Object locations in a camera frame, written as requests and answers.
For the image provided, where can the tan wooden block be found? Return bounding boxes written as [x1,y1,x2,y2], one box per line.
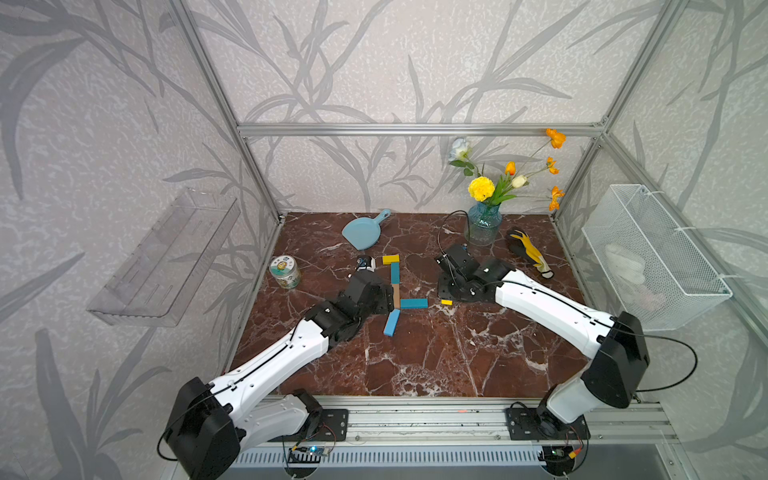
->
[392,284,401,309]

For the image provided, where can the teal block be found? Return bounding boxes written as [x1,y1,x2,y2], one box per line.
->
[390,262,400,285]
[400,298,429,310]

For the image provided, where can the light blue block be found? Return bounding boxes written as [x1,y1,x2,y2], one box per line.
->
[383,309,401,337]

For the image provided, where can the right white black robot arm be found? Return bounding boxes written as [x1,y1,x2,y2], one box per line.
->
[435,244,650,439]

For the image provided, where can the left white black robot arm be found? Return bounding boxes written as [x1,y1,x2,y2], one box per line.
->
[158,269,394,479]

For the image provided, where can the light blue plastic dustpan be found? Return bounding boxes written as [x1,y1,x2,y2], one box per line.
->
[342,209,391,251]

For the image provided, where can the yellow black hand tool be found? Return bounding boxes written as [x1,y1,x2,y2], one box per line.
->
[505,228,554,280]

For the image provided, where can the round sunflower label can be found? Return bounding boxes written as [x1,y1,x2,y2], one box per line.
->
[269,255,301,290]

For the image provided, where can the yellow and orange artificial flowers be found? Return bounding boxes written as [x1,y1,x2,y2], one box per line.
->
[448,128,567,207]

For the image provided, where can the white cloth in basket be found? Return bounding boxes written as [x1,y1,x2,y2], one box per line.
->
[604,243,646,285]

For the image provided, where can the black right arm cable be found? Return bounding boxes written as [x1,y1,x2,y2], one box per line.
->
[436,209,472,259]

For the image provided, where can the aluminium front rail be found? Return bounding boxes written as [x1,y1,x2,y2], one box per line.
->
[317,396,679,447]

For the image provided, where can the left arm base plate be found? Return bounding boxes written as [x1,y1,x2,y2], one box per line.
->
[283,409,350,443]

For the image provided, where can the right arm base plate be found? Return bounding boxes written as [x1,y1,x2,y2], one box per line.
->
[504,402,591,443]

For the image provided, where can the white wire mesh basket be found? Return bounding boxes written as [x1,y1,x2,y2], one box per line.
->
[582,184,732,331]

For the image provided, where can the clear acrylic wall shelf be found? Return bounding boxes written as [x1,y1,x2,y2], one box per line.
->
[86,187,241,328]

